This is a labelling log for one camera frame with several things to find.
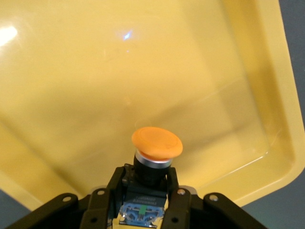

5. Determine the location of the yellow mushroom push button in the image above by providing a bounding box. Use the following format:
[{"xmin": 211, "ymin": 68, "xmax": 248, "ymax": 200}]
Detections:
[{"xmin": 112, "ymin": 127, "xmax": 183, "ymax": 229}]

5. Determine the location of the yellow plastic tray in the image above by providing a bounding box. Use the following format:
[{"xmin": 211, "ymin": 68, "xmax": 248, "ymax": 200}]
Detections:
[{"xmin": 0, "ymin": 0, "xmax": 305, "ymax": 213}]

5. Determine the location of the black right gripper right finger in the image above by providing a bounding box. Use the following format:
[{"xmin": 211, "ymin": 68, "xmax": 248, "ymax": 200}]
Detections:
[{"xmin": 162, "ymin": 167, "xmax": 192, "ymax": 229}]

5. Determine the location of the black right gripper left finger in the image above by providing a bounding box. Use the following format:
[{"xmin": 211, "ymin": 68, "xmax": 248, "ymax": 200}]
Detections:
[{"xmin": 81, "ymin": 164, "xmax": 134, "ymax": 229}]

